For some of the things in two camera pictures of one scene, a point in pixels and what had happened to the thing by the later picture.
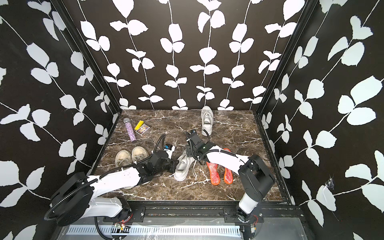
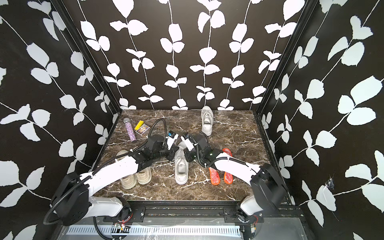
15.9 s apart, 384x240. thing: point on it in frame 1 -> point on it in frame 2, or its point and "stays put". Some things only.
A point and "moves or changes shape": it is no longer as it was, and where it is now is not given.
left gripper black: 173,163 -> 172,152
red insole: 228,175 stays put
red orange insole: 214,175 stays put
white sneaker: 207,119 stays put
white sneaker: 182,166 moves or changes shape
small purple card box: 143,130 stays put
